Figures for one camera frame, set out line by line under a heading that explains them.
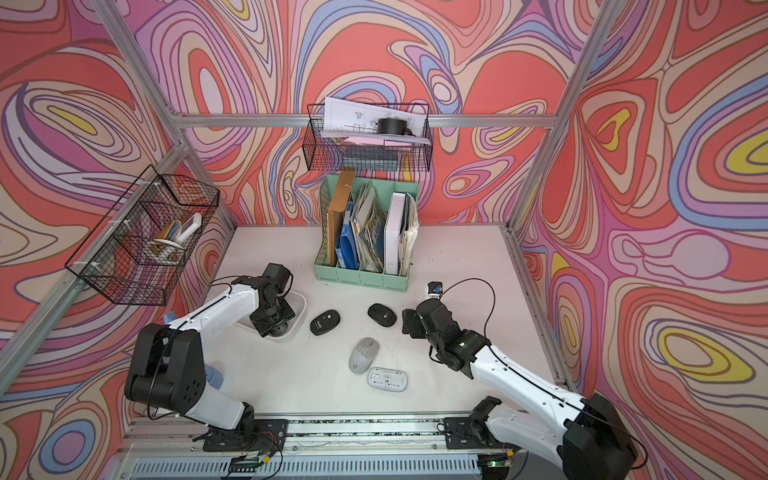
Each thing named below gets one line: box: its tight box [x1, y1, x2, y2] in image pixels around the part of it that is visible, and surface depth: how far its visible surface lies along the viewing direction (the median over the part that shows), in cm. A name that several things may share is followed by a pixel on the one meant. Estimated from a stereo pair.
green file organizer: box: [314, 175, 420, 293], surface depth 95 cm
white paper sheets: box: [320, 96, 432, 145], surface depth 88 cm
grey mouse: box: [349, 337, 380, 375], surface depth 86 cm
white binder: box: [384, 192, 406, 275], surface depth 90 cm
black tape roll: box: [377, 118, 407, 135], surface depth 84 cm
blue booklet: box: [335, 201, 360, 270], surface depth 94 cm
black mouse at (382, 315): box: [367, 303, 397, 327], surface depth 95 cm
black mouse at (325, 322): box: [309, 309, 341, 336], surface depth 93 cm
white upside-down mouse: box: [367, 366, 409, 393], surface depth 82 cm
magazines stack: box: [350, 181, 388, 273], surface depth 95 cm
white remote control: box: [175, 212, 202, 244], surface depth 76 cm
